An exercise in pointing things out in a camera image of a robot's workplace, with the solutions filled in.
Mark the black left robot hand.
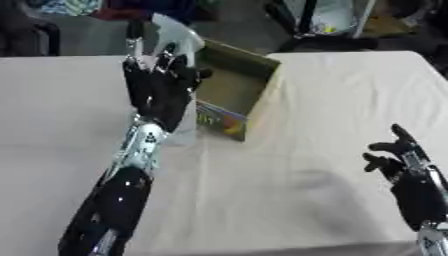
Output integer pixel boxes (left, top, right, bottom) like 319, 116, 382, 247
120, 42, 216, 134

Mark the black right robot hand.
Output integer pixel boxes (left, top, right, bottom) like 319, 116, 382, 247
360, 123, 448, 232

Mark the tan cardboard box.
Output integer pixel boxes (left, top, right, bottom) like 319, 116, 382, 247
192, 39, 284, 142

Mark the black chair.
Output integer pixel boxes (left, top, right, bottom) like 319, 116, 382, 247
0, 0, 63, 58

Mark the black tripod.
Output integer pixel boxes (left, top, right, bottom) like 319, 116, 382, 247
262, 0, 382, 53

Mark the white bag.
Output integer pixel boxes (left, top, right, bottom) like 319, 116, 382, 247
283, 0, 378, 38

